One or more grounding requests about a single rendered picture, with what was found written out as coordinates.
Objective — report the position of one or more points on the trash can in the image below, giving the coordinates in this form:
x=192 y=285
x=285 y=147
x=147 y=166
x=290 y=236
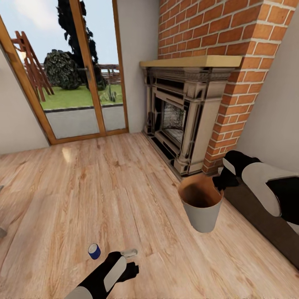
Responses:
x=201 y=201

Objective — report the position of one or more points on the cabinet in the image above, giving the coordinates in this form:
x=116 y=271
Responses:
x=275 y=229

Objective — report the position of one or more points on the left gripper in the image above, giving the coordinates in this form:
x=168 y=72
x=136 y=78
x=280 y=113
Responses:
x=131 y=272

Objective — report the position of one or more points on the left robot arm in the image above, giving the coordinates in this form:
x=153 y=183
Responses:
x=101 y=281

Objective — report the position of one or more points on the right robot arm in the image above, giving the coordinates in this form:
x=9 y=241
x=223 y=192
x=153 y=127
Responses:
x=276 y=189

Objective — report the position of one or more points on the wood fireplace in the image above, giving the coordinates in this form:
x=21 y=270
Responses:
x=182 y=106

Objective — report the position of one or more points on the can of soda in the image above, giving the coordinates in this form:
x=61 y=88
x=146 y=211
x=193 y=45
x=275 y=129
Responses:
x=94 y=251

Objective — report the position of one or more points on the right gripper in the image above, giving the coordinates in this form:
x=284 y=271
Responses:
x=222 y=182

